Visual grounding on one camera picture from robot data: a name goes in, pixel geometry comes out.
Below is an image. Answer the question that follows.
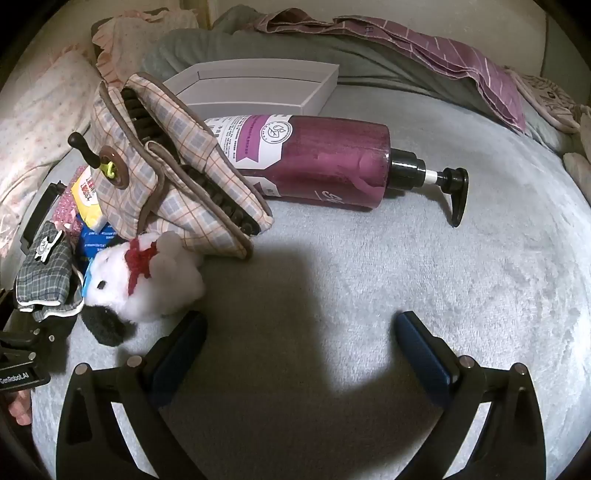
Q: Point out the pink ruffled cushion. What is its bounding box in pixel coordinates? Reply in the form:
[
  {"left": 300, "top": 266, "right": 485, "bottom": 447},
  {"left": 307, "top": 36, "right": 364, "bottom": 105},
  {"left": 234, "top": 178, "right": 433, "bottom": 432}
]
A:
[{"left": 90, "top": 9, "right": 199, "bottom": 88}]

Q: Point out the grey-green blanket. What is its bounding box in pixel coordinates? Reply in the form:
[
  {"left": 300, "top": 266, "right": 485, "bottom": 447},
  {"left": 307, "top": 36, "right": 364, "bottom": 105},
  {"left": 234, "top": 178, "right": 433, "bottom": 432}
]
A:
[{"left": 141, "top": 4, "right": 568, "bottom": 153}]

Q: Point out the person's left hand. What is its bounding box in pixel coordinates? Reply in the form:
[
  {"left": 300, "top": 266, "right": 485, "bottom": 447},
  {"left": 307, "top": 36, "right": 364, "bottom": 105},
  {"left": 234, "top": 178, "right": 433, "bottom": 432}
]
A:
[{"left": 8, "top": 390, "right": 34, "bottom": 426}]

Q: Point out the white cardboard box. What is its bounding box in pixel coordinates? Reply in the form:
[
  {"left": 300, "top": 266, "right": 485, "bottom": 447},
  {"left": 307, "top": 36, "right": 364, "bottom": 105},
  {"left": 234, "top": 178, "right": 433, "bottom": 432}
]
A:
[{"left": 163, "top": 61, "right": 340, "bottom": 118}]

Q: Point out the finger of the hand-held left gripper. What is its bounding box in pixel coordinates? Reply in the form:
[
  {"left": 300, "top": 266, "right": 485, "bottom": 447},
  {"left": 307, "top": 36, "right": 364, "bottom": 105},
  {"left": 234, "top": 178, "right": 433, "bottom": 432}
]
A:
[
  {"left": 21, "top": 182, "right": 65, "bottom": 259},
  {"left": 30, "top": 309, "right": 81, "bottom": 352}
]

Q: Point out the cream crumpled cloth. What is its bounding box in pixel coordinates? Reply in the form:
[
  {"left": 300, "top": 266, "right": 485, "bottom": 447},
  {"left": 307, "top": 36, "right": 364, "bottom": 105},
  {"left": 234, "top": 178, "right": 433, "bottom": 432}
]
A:
[{"left": 570, "top": 104, "right": 591, "bottom": 155}]

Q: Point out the white plush toy red bow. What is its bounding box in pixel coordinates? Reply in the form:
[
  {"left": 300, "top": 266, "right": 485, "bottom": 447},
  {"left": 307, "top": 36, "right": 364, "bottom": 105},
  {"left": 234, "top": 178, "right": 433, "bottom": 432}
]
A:
[{"left": 82, "top": 231, "right": 206, "bottom": 347}]

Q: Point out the purple striped cloth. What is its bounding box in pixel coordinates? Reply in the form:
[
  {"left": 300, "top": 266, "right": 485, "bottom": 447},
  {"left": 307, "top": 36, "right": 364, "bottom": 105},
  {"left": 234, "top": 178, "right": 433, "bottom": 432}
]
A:
[{"left": 256, "top": 10, "right": 529, "bottom": 134}]

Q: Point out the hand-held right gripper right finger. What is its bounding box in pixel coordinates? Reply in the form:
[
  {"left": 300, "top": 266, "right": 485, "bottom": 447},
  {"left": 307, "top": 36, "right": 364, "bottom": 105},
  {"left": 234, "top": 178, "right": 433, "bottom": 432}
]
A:
[{"left": 394, "top": 310, "right": 552, "bottom": 480}]

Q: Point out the pink dotted pouch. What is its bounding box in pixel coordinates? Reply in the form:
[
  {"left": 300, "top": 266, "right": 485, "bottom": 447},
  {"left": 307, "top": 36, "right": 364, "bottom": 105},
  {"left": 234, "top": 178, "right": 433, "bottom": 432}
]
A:
[{"left": 51, "top": 185, "right": 84, "bottom": 232}]

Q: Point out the purple pump bottle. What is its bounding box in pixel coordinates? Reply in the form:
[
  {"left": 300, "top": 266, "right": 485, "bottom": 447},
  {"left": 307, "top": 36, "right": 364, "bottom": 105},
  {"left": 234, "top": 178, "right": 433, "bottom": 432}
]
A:
[{"left": 203, "top": 113, "right": 469, "bottom": 228}]

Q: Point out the pink floral pillow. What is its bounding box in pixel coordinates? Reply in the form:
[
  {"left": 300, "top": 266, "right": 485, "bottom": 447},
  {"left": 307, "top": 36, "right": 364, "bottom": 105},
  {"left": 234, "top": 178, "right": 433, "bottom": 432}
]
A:
[{"left": 0, "top": 51, "right": 100, "bottom": 259}]

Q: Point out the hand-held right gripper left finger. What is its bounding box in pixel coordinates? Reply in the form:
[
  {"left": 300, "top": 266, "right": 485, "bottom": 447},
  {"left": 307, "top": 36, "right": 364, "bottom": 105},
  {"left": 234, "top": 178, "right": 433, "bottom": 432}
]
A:
[{"left": 55, "top": 310, "right": 208, "bottom": 480}]

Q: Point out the patterned cream cloth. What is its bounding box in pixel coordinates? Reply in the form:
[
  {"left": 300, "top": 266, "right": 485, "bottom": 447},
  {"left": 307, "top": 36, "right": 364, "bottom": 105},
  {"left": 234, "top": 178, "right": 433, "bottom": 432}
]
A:
[{"left": 512, "top": 69, "right": 583, "bottom": 134}]

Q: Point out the white folded cloth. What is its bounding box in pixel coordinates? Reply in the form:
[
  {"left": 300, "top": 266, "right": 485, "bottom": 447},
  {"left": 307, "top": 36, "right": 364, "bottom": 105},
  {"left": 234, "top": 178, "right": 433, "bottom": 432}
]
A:
[{"left": 562, "top": 151, "right": 591, "bottom": 197}]

